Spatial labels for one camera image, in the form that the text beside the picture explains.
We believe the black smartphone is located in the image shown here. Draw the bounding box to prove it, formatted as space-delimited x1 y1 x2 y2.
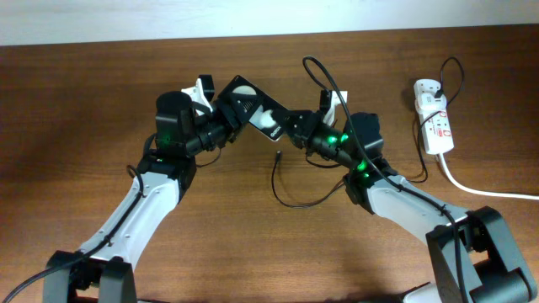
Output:
217 75 286 141

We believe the white power strip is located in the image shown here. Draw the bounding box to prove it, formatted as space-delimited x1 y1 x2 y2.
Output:
414 79 454 155

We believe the black USB charging cable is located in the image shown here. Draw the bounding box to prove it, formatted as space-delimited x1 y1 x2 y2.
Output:
270 56 466 210

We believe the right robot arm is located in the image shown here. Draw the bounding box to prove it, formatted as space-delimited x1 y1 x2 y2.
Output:
271 109 538 302

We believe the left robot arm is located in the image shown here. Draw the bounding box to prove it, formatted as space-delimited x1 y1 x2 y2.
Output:
43 88 263 302

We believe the white USB charger adapter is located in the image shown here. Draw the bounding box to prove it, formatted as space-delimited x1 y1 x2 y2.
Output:
415 93 447 115

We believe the white power strip cord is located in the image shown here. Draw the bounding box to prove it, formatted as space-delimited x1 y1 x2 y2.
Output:
435 152 539 201

